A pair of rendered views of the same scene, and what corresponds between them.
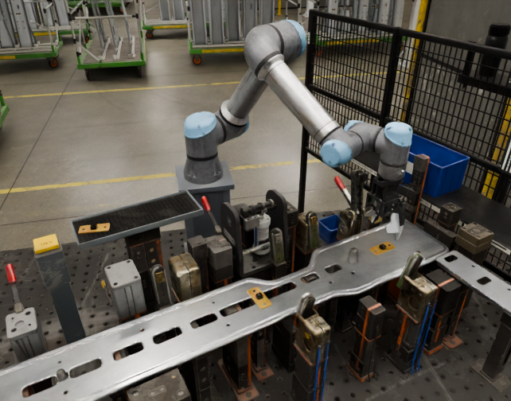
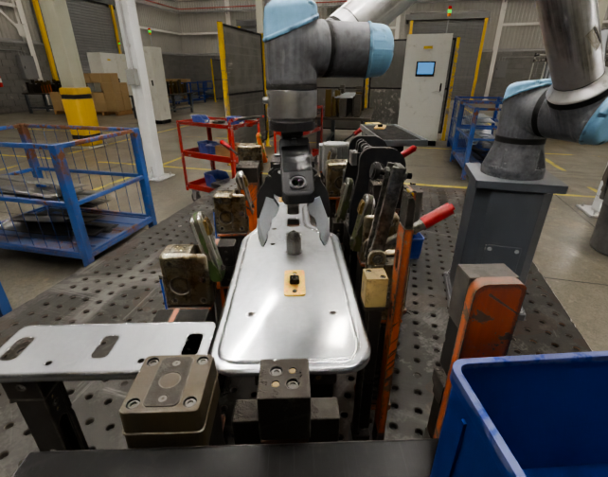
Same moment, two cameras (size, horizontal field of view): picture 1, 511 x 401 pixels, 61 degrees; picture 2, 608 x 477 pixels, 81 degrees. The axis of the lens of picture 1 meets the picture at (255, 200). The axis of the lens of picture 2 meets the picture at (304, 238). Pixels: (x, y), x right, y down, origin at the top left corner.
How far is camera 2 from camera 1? 1.74 m
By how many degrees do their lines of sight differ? 97
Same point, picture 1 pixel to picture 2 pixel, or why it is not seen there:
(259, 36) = not seen: outside the picture
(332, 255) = (316, 242)
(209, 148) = (503, 123)
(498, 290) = (70, 345)
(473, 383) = (101, 442)
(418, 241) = (275, 331)
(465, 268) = (152, 344)
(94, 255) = not seen: hidden behind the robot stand
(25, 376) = not seen: hidden behind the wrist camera
